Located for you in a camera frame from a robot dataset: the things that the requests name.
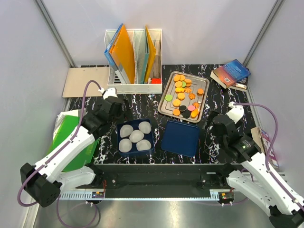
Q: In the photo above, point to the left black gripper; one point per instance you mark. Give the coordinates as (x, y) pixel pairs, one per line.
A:
(128, 112)

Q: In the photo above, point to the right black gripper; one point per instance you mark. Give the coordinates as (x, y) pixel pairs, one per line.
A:
(237, 125)

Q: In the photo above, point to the black round cookie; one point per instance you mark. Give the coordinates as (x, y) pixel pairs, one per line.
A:
(182, 108)
(186, 114)

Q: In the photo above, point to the orange round cookie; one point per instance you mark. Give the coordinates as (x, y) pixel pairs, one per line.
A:
(176, 103)
(181, 96)

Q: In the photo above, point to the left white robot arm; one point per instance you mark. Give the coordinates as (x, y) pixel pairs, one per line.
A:
(45, 180)

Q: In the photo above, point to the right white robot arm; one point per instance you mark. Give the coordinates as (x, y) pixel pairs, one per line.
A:
(284, 207)

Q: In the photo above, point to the white paper cup top-left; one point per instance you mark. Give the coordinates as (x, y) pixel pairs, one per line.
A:
(126, 130)

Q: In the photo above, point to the white paper cup top-right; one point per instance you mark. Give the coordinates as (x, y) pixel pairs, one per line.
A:
(145, 127)

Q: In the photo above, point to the white paper cup centre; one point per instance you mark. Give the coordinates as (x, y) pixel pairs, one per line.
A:
(136, 136)

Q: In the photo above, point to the blue cookie tin box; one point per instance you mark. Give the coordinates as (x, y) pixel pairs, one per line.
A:
(133, 151)

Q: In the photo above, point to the pink round cookie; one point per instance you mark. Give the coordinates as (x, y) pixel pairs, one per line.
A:
(191, 108)

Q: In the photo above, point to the white paper cup bottom-left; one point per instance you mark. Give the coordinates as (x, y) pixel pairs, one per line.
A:
(125, 145)

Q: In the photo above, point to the metal baking tray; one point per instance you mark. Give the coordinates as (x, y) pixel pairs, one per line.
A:
(179, 82)

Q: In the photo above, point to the white paper cup bottom-right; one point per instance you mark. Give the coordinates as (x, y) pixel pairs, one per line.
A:
(143, 145)

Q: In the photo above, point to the red small box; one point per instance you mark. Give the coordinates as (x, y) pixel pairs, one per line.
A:
(156, 81)

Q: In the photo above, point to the purple book at right edge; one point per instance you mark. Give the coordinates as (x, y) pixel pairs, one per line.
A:
(262, 139)

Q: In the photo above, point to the green round cookie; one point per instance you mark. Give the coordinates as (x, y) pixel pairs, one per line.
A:
(168, 97)

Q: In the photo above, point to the lower paperback book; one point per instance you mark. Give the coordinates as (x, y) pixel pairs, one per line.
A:
(241, 85)

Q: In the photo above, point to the blue tin lid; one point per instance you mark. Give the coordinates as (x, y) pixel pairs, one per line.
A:
(180, 138)

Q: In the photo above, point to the blue cover book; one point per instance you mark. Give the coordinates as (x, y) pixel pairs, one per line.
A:
(232, 72)

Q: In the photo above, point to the white file organizer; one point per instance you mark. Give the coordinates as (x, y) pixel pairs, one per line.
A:
(137, 36)

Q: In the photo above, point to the orange folder left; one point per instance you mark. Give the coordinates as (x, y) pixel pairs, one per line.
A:
(122, 53)

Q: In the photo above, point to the orange folder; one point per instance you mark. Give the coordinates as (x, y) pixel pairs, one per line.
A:
(152, 52)
(122, 53)

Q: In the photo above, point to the beige clipboard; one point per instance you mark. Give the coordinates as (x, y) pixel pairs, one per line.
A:
(77, 78)

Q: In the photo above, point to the orange folder right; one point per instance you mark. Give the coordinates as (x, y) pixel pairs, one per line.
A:
(152, 52)

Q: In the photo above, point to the green folder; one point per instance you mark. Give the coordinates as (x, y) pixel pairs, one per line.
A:
(65, 131)

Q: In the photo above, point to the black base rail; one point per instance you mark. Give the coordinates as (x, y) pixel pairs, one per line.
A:
(162, 181)

